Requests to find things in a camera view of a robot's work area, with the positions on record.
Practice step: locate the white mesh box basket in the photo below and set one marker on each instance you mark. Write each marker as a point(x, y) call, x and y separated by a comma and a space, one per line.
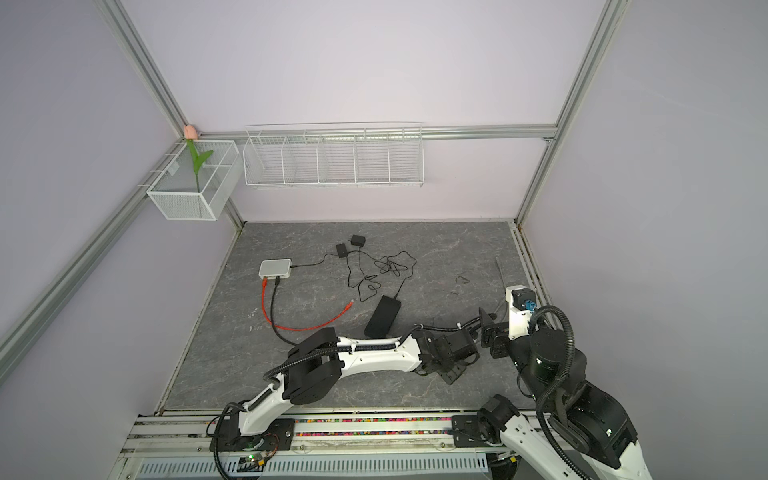
point(174, 193)

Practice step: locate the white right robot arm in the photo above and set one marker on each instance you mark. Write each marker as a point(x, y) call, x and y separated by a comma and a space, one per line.
point(580, 431)

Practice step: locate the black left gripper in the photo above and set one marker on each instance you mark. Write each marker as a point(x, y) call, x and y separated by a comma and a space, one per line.
point(452, 377)

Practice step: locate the black power adapter far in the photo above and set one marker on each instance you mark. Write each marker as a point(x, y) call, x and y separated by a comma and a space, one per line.
point(358, 240)

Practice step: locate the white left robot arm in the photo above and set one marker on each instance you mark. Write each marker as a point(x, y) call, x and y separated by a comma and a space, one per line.
point(315, 365)

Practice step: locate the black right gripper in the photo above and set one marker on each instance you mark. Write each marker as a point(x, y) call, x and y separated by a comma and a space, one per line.
point(494, 332)

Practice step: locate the white wire wall basket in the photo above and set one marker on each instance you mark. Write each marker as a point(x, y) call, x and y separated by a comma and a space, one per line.
point(334, 154)

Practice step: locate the pink artificial tulip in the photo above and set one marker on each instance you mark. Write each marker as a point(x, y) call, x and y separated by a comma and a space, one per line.
point(199, 158)

